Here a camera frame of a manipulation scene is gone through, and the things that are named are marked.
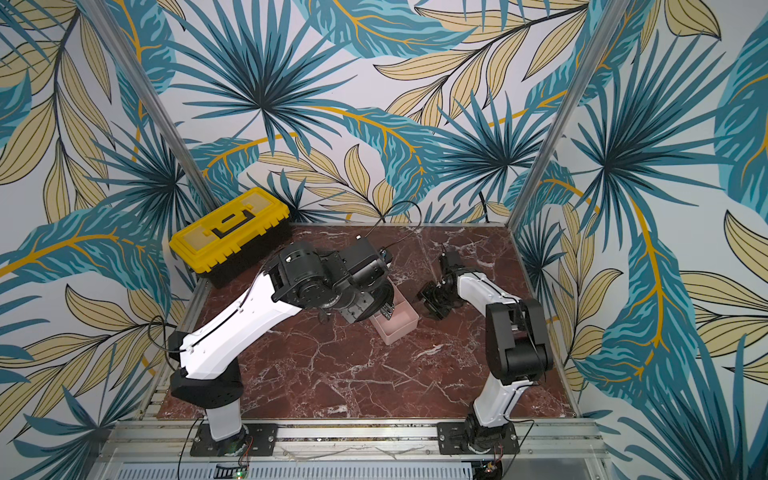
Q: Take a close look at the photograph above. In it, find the pink plastic divided organizer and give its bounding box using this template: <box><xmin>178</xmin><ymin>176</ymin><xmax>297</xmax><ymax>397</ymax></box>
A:
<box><xmin>370</xmin><ymin>287</ymin><xmax>420</xmax><ymax>345</ymax></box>

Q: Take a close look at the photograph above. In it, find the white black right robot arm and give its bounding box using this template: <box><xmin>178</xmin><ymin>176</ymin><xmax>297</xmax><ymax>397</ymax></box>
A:
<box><xmin>417</xmin><ymin>251</ymin><xmax>554</xmax><ymax>455</ymax></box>

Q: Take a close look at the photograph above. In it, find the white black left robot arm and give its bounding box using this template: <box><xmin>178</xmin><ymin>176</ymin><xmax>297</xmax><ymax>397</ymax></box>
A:
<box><xmin>169</xmin><ymin>237</ymin><xmax>394</xmax><ymax>442</ymax></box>

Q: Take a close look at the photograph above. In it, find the yellow black toolbox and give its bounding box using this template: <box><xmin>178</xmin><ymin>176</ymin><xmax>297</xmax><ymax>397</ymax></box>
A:
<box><xmin>169</xmin><ymin>187</ymin><xmax>291</xmax><ymax>289</ymax></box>

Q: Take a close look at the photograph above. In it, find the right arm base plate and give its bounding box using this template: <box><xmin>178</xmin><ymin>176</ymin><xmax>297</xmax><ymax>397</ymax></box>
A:
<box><xmin>436</xmin><ymin>419</ymin><xmax>521</xmax><ymax>455</ymax></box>

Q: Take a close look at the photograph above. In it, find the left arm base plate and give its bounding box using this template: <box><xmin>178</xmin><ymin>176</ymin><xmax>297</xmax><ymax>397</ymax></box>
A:
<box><xmin>190</xmin><ymin>422</ymin><xmax>278</xmax><ymax>458</ymax></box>

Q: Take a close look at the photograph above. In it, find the aluminium front rail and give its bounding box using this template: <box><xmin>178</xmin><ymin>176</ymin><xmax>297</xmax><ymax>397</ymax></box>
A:
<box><xmin>88</xmin><ymin>418</ymin><xmax>617</xmax><ymax>479</ymax></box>

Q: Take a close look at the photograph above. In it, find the right corner aluminium post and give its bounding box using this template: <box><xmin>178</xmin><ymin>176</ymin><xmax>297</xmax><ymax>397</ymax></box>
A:
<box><xmin>506</xmin><ymin>0</ymin><xmax>629</xmax><ymax>233</ymax></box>

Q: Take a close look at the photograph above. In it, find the corner aluminium post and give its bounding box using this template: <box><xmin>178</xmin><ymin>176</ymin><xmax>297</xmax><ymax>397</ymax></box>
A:
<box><xmin>81</xmin><ymin>0</ymin><xmax>220</xmax><ymax>212</ymax></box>
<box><xmin>506</xmin><ymin>0</ymin><xmax>629</xmax><ymax>233</ymax></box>

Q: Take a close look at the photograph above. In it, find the left corner aluminium post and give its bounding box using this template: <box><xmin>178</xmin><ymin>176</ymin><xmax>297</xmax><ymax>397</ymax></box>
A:
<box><xmin>81</xmin><ymin>0</ymin><xmax>220</xmax><ymax>212</ymax></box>

